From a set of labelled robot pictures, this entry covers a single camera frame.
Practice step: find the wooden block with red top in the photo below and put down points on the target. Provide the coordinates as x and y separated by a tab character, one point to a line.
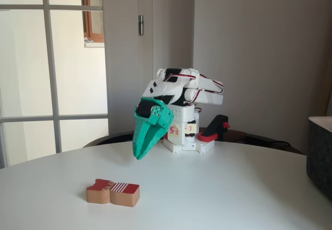
114	195

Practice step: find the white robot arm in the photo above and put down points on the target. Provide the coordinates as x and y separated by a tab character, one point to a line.
207	97

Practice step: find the dark grey felt basket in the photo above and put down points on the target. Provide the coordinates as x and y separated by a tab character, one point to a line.
320	157

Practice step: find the dark brown chair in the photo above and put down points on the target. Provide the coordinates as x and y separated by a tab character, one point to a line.
114	137

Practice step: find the black and red clamp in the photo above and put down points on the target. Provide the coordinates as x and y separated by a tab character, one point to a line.
214	127

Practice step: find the metal door hinge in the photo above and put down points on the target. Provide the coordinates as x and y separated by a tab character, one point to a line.
140	25

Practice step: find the white glazed door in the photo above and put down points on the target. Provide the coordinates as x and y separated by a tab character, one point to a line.
49	58

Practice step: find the brown wooden window frame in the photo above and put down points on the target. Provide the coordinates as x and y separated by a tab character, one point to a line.
86	19

